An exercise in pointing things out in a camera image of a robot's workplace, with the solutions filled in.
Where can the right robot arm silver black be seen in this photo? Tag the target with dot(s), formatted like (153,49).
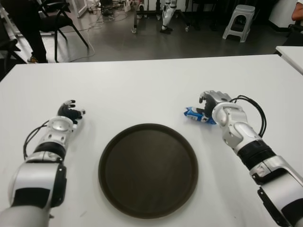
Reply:
(239,132)

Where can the round dark brown tray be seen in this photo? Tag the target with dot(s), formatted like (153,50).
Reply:
(148,172)

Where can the black chair with armrest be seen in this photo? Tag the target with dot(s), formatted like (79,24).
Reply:
(9,47)

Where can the grey plastic stool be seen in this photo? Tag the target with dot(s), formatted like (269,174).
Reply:
(243,9)

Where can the standing person in black trousers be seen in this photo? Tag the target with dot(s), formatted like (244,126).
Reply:
(35,40)

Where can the left robot hand black silver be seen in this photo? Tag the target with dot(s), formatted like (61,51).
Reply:
(68,113)

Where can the white framed leaning panel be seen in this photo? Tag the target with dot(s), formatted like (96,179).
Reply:
(81,11)

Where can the blue Oreo cookie packet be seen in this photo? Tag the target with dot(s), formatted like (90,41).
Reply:
(190,114)

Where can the black metal frame chair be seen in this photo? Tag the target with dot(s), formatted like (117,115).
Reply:
(56,22)

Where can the left robot arm silver black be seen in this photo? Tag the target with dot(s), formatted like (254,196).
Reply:
(38,179)

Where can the white humanoid robot leg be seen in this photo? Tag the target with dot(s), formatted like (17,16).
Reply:
(166,15)

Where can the black wheeled gantry frame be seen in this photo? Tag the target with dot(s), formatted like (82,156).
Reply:
(135,21)

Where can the seated person in white shirt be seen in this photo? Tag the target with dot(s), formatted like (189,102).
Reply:
(298,13)

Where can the black equipment box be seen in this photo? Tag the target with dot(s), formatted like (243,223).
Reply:
(105,6)

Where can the right robot hand black silver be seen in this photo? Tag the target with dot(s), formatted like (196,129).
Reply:
(216,97)

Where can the small white bag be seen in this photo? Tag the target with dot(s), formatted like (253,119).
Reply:
(127,7)

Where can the white neighbouring table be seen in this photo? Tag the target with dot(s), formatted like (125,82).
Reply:
(292,54)

